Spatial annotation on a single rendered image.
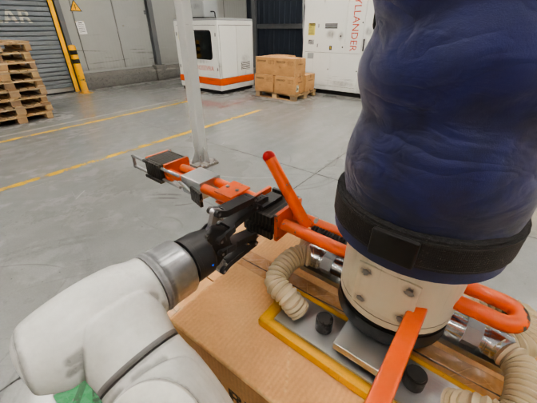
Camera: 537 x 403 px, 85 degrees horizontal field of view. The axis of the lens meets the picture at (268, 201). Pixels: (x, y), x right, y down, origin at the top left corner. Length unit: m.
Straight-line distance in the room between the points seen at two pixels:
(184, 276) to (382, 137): 0.31
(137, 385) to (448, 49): 0.40
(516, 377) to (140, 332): 0.45
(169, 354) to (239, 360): 0.16
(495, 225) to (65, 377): 0.46
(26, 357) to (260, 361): 0.30
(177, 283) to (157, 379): 0.13
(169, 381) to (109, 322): 0.09
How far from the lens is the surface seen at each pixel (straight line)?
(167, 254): 0.44
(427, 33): 0.30
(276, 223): 0.53
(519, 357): 0.53
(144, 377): 0.37
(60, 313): 0.40
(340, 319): 0.55
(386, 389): 0.37
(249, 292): 0.60
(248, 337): 0.54
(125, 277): 0.41
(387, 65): 0.31
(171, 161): 0.78
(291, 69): 7.33
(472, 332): 0.53
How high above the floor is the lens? 1.51
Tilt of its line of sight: 31 degrees down
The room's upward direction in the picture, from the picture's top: straight up
